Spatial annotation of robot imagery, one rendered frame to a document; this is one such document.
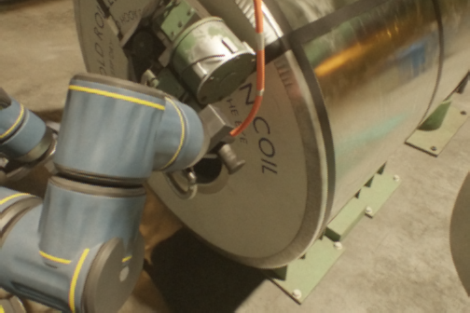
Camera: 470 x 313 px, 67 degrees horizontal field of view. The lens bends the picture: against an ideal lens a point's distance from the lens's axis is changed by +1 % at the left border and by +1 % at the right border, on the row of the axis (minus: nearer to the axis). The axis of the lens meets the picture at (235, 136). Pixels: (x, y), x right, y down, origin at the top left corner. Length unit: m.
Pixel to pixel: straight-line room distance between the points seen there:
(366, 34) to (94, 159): 0.76
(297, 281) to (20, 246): 1.37
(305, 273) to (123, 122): 1.42
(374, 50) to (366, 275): 1.10
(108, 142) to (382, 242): 1.67
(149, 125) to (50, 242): 0.16
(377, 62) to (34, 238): 0.84
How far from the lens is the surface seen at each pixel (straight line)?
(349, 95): 0.88
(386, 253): 1.89
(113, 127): 0.39
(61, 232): 0.42
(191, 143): 0.50
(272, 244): 1.15
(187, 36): 0.71
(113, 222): 0.41
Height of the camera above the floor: 1.47
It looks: 38 degrees down
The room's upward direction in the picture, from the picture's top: straight up
